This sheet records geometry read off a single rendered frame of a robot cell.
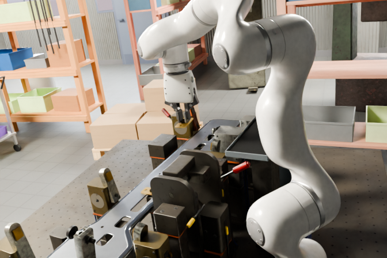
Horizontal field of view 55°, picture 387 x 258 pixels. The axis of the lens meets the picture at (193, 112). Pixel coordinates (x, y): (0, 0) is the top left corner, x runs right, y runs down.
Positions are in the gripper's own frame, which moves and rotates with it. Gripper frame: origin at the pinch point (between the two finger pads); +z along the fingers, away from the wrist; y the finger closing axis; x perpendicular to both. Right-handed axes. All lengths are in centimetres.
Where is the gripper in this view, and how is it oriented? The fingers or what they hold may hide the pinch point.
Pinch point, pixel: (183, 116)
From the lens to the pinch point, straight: 124.7
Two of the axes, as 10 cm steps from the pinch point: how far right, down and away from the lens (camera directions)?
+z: 1.2, 9.4, 3.3
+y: -9.3, -0.1, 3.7
